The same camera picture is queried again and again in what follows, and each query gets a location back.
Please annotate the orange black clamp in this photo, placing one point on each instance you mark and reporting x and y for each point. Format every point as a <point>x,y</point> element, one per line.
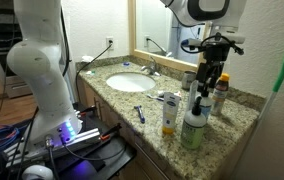
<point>110,132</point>
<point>87,111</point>

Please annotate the white round device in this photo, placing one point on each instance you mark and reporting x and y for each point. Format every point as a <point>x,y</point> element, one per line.
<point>37,173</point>

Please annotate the grey metal cup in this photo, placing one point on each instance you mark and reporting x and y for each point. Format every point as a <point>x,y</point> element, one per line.
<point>188,80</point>

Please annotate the brown spray bottle orange cap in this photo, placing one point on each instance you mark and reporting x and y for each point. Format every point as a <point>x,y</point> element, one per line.
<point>219,96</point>

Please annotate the white wall outlet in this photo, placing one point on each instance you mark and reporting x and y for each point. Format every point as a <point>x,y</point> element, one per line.
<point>110,42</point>

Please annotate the black robot cart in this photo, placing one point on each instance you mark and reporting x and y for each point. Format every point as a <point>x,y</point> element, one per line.
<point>112,156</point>

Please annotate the blue razor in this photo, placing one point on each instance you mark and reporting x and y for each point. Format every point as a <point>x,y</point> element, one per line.
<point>140,114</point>

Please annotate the wooden vanity cabinet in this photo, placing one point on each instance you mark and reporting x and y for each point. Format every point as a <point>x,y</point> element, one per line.
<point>142,160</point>

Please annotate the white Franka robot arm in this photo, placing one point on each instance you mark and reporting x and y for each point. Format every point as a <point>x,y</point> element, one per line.
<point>48,83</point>

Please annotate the wood framed mirror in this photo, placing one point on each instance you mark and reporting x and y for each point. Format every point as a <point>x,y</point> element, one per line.
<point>132,33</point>

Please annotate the tall slim white tube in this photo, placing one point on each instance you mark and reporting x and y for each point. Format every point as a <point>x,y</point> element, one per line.
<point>192,95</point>

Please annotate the blue and white toothbrush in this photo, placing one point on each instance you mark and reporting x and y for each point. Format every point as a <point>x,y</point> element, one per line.
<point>154,97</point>

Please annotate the grey drawer unit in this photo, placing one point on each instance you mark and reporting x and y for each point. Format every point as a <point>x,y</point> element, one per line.
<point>17,86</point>

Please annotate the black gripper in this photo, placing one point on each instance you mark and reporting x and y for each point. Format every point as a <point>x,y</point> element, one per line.
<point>213,58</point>

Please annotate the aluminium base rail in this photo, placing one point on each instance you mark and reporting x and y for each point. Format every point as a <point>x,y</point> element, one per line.
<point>82,137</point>

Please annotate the white oval sink basin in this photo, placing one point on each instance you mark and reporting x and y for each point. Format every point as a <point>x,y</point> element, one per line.
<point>130,82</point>

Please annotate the chrome faucet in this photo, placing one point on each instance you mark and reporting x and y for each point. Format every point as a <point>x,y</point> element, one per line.
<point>152,69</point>

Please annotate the white lotion tube yellow cap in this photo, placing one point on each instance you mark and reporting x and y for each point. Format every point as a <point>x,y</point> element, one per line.
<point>170,111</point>

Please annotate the small blue plastic object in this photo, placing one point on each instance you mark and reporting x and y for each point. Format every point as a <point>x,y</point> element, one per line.
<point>126,64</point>

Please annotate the white green contact lens case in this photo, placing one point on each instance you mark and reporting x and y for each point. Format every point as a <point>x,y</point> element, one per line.
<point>90,72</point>

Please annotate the green pump soap bottle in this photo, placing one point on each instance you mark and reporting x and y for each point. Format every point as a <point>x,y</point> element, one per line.
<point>192,131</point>

